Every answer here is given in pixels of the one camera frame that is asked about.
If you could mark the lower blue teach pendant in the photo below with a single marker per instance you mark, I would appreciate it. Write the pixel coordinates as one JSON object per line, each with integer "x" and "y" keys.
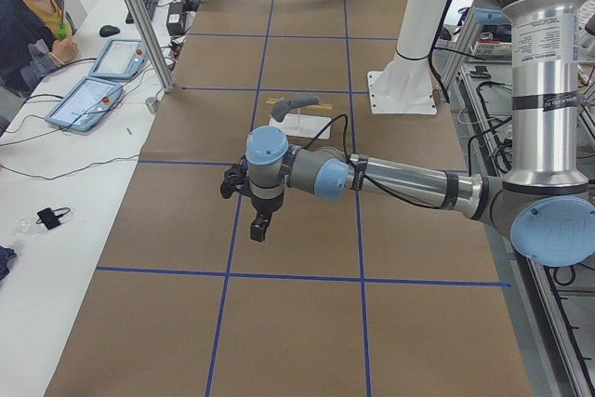
{"x": 85, "y": 105}

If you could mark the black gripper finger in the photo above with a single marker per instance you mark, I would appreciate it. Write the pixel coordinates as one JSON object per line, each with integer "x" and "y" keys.
{"x": 259, "y": 227}

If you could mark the black computer mouse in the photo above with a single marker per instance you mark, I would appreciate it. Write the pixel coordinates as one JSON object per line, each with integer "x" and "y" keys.
{"x": 108, "y": 30}

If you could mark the white pedestal column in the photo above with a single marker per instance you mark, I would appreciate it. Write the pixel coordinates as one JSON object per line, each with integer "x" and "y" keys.
{"x": 404, "y": 86}

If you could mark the black power adapter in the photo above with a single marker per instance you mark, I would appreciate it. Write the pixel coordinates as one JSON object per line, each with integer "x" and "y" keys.
{"x": 176, "y": 19}

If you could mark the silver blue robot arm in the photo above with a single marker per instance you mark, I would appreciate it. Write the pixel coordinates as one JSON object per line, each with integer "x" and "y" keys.
{"x": 541, "y": 205}

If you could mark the seated man in blue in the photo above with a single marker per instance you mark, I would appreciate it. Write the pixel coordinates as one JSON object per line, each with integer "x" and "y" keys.
{"x": 36, "y": 40}

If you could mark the grey blue towel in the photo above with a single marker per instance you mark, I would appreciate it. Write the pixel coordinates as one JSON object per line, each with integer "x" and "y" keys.
{"x": 283, "y": 106}

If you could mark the aluminium frame post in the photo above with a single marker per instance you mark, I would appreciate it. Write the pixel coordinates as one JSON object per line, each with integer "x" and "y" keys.
{"x": 144, "y": 26}

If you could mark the wooden white towel rack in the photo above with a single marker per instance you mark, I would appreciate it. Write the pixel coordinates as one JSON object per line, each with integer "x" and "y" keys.
{"x": 300, "y": 124}

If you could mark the black strap clip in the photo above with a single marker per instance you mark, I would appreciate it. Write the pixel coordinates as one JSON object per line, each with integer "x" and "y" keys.
{"x": 51, "y": 218}

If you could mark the upper blue teach pendant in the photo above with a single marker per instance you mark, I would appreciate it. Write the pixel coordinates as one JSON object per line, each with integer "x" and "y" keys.
{"x": 120, "y": 59}

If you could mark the blue teach pendant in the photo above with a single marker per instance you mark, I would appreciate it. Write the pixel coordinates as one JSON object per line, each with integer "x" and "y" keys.
{"x": 120, "y": 59}
{"x": 85, "y": 105}

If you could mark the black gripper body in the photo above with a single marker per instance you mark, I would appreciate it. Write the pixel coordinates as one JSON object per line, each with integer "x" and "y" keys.
{"x": 265, "y": 205}

